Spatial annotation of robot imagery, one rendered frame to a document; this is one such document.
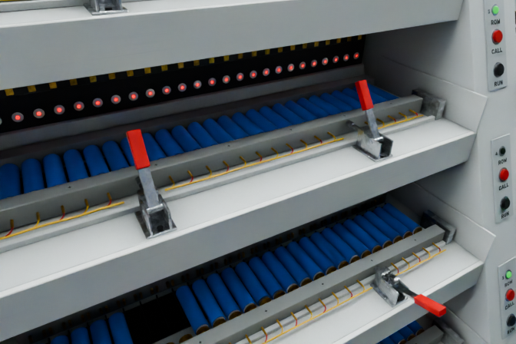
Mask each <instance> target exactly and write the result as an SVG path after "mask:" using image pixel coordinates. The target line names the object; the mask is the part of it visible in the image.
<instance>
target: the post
mask: <svg viewBox="0 0 516 344"><path fill-rule="evenodd" d="M504 26H505V43H506V60H507V77H508V86H506V87H503V88H498V89H495V90H492V91H488V73H487V59H486V45H485V18H484V4H483V0H463V2H462V5H461V11H460V14H459V16H458V20H454V21H445V22H440V23H435V24H430V25H420V26H415V27H410V28H400V29H395V30H390V31H381V32H375V33H370V34H366V37H365V46H364V52H363V63H364V70H365V74H367V75H369V76H371V77H374V78H375V79H376V74H377V69H378V64H379V56H382V57H384V58H387V59H390V60H393V61H396V62H398V63H400V64H403V65H406V66H408V67H410V68H414V69H416V70H418V71H422V72H424V73H426V74H430V75H432V76H434V77H437V78H440V79H442V80H444V81H447V82H450V83H452V84H456V85H457V86H460V87H463V88H466V89H468V90H470V91H473V92H476V93H478V94H482V95H484V96H486V97H488V101H487V104H486V106H485V111H484V113H483V116H482V119H481V123H480V125H479V128H478V132H477V134H476V136H475V140H474V143H473V145H472V149H471V153H470V155H469V158H468V160H467V161H465V162H463V163H461V164H458V165H455V166H453V167H450V168H448V169H445V170H442V171H439V172H438V173H435V174H432V175H429V176H427V177H424V178H422V179H419V180H416V181H414V182H415V183H416V184H418V185H419V186H420V187H422V188H424V189H425V190H427V191H428V192H430V193H431V194H433V195H435V196H436V197H437V198H439V199H440V200H442V201H444V202H445V203H447V204H448V205H449V206H451V207H453V208H455V209H456V210H457V211H459V212H460V213H462V214H464V215H465V216H466V217H468V218H469V219H471V220H473V221H475V222H476V223H477V224H479V225H480V226H482V227H484V228H485V229H486V230H488V231H489V232H491V233H493V234H494V235H495V236H496V237H495V240H494V242H493V245H492V247H491V250H490V252H489V254H488V257H487V259H486V261H485V264H484V266H483V268H482V271H481V273H480V276H479V277H478V281H477V283H476V284H475V285H473V286H472V287H470V288H468V289H467V290H465V291H464V292H462V293H460V294H458V295H457V296H455V297H453V298H452V299H450V300H449V301H447V302H445V303H443V304H444V305H445V306H447V307H448V308H449V309H450V310H451V311H452V312H453V313H454V314H455V315H456V316H457V317H458V318H460V319H461V320H462V321H463V322H464V323H465V324H467V325H468V326H469V327H470V328H471V329H472V330H474V331H475V332H476V333H477V334H478V335H479V336H480V337H481V338H483V340H484V341H486V342H487V343H488V344H516V331H515V332H513V333H512V334H510V335H509V336H508V337H507V338H505V339H502V337H501V310H500V296H499V282H498V266H500V265H501V264H503V263H505V262H507V261H508V260H510V259H511V258H513V257H515V262H516V31H515V12H514V0H504ZM374 85H375V80H374ZM374 85H373V86H374ZM506 134H510V145H511V178H512V195H513V212H514V215H513V216H511V217H509V218H507V219H505V220H502V221H501V222H499V223H495V199H494V184H493V170H492V156H491V140H494V139H495V138H498V137H502V136H504V135H506Z"/></svg>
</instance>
